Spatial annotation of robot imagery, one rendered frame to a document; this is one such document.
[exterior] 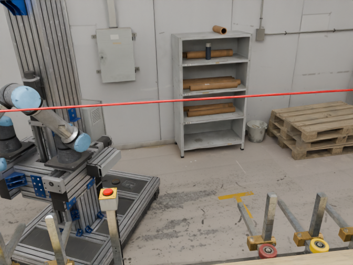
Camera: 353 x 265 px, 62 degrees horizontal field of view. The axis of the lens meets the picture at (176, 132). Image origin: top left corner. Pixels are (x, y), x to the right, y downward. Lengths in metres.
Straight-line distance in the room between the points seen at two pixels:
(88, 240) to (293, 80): 3.53
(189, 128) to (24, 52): 2.72
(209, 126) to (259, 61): 1.15
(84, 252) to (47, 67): 1.40
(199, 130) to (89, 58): 1.81
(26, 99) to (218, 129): 3.27
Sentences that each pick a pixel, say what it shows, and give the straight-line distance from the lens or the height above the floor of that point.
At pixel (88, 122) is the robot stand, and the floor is 1.12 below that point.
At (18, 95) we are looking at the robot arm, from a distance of 1.56.
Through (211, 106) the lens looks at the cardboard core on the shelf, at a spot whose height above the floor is 0.60.
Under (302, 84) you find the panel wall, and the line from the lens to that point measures 4.81.
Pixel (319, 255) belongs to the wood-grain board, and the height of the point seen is 0.90.
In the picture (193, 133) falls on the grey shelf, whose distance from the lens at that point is 4.31.
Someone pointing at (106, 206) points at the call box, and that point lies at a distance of 1.31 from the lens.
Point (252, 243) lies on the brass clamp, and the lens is 1.58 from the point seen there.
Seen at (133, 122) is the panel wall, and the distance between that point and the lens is 4.10.
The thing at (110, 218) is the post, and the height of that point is 1.09.
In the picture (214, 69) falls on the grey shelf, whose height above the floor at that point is 1.06.
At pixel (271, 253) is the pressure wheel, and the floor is 0.90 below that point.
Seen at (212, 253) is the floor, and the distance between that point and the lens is 2.69.
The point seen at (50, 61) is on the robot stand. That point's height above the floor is 1.63.
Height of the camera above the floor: 1.98
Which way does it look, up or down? 25 degrees down
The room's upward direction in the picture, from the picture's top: 2 degrees counter-clockwise
